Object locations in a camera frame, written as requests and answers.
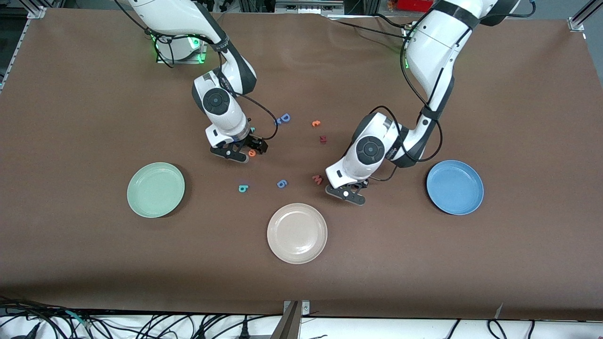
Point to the red box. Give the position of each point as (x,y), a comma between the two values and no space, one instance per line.
(414,4)

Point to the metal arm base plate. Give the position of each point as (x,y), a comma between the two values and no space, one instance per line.
(204,52)

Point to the silver aluminium extrusion rail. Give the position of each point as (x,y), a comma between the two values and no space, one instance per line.
(308,5)

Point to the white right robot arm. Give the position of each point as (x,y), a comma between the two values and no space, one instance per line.
(228,120)

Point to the blue foam letter D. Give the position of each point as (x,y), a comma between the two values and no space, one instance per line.
(282,116)

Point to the blue foam digit 6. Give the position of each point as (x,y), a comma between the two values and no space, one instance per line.
(279,182)

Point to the light green plate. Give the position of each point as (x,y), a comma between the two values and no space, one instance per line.
(155,190)

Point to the pink foam letter w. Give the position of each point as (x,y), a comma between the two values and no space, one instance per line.
(317,181)

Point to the blue plate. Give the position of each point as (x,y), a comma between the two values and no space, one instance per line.
(454,187)

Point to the brown table cover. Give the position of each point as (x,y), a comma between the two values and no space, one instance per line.
(94,263)

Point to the black power plug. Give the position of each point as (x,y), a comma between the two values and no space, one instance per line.
(244,332)

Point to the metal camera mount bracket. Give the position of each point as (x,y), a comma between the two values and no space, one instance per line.
(288,325)

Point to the beige plate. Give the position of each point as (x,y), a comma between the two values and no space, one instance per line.
(297,233)

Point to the aluminium table frame rail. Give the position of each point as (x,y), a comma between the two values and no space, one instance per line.
(36,12)
(577,22)

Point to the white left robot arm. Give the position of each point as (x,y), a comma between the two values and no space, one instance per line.
(438,47)

